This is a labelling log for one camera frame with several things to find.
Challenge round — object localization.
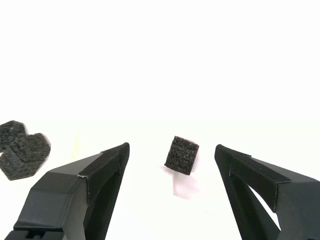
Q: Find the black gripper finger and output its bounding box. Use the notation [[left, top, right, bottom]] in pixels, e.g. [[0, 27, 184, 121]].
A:
[[4, 142, 131, 240], [214, 144, 320, 240]]

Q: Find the black foam cube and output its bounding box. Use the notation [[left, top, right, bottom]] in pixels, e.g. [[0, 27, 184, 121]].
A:
[[0, 133, 52, 181], [163, 135, 200, 177], [0, 119, 29, 153]]

